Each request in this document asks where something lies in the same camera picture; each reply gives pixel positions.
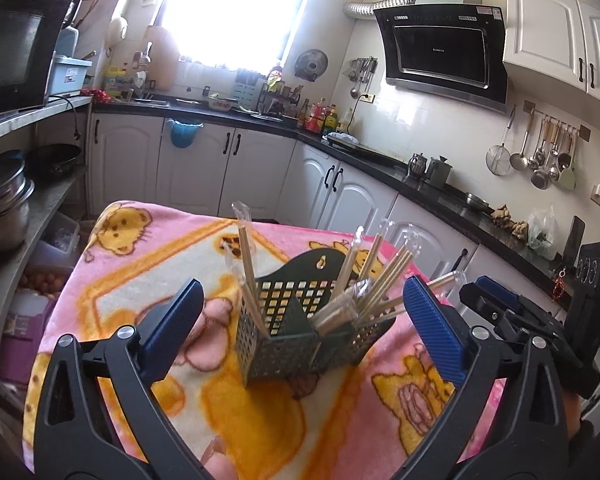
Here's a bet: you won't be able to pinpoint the bunch of chopsticks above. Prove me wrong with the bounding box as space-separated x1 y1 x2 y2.
222 201 468 341

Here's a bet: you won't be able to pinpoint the grey plastic box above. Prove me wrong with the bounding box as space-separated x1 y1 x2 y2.
47 54 93 97

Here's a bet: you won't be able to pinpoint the white upper cabinet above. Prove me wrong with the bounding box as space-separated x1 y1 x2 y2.
502 0 600 106

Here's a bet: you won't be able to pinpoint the white lower cabinets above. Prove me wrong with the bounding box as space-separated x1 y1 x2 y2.
87 112 556 311

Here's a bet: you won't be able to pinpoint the grey lidded metal mug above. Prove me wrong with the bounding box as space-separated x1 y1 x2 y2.
426 156 453 187

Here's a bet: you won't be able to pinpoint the stainless steel pot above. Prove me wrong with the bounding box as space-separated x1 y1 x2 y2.
0 150 35 253

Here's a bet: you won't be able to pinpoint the group of condiment bottles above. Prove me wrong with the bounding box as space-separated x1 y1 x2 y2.
297 97 353 136

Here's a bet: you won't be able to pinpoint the black smartphone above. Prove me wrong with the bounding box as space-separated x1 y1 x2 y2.
568 216 586 263

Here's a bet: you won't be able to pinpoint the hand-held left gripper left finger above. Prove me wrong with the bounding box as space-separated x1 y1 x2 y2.
32 279 205 480

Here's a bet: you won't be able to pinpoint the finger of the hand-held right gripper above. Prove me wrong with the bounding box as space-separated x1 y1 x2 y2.
477 276 551 312
459 282 524 334

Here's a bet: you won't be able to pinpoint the black gas stove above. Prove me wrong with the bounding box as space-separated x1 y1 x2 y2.
327 132 381 155

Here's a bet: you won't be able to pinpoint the ginger roots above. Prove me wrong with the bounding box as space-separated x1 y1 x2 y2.
492 204 528 241

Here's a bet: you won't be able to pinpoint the silver exhaust duct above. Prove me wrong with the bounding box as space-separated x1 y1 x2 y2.
342 0 421 20

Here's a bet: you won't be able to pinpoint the small dark wall fan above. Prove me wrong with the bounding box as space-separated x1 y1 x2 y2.
295 49 328 82

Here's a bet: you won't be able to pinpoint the tray of brown eggs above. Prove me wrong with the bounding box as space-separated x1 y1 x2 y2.
17 270 63 301

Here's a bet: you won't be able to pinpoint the clear plastic bag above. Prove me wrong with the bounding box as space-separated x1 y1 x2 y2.
527 205 561 261

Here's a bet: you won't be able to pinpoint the black wok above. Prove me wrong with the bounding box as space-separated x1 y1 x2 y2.
30 144 83 178

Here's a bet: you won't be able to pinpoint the bright kitchen window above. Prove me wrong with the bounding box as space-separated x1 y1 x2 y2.
157 0 316 68

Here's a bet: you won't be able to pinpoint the black range hood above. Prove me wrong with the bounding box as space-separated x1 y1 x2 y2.
372 0 509 113

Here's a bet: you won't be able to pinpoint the steel shelf rack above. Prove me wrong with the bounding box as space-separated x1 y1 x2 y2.
0 95 93 391

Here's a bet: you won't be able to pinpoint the black microwave oven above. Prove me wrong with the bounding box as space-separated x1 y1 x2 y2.
0 0 76 118

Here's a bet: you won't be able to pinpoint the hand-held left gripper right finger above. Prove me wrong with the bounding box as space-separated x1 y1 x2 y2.
395 275 568 480

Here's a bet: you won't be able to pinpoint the row of hanging cooking utensils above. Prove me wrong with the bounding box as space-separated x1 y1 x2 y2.
485 105 591 192

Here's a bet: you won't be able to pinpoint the pink bear printed blanket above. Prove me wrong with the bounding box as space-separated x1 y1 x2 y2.
22 200 506 480

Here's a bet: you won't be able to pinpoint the small hanging kitchen tools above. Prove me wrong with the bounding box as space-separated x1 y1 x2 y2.
347 56 379 98

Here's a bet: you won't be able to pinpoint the wooden cutting board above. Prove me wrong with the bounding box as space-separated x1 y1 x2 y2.
145 26 178 88

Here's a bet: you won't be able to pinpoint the black kitchen countertop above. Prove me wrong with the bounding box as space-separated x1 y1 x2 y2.
91 95 576 301

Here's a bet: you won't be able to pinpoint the dark green plastic utensil basket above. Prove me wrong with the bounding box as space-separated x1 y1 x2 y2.
235 249 411 390

